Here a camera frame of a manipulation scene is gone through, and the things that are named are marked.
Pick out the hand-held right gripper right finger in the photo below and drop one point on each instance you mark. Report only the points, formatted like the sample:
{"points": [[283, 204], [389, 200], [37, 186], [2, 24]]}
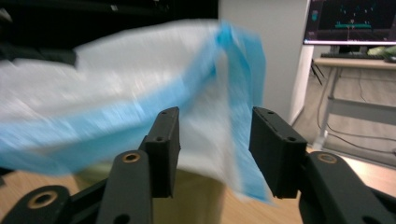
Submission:
{"points": [[277, 155]]}

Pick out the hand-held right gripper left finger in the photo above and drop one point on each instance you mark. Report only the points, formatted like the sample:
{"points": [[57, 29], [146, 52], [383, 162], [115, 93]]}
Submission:
{"points": [[163, 149]]}

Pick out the white bag with blue edge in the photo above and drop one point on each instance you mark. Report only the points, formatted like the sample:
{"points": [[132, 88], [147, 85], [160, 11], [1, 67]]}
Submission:
{"points": [[109, 87]]}

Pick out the white cabinet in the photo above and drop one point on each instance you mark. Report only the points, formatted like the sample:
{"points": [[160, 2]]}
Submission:
{"points": [[280, 56]]}

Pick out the black keyboard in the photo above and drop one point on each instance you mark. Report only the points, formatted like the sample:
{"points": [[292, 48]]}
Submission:
{"points": [[351, 56]]}

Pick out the green object on desk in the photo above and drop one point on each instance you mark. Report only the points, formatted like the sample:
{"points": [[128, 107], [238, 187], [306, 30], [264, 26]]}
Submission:
{"points": [[381, 51]]}

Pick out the dark curtain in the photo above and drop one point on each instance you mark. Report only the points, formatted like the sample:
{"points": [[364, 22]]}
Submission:
{"points": [[93, 18]]}

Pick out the computer monitor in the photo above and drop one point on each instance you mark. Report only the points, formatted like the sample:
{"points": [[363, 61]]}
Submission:
{"points": [[351, 18]]}

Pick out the desk with white metal frame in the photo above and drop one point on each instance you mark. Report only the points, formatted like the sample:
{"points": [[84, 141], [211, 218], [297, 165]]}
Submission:
{"points": [[358, 107]]}

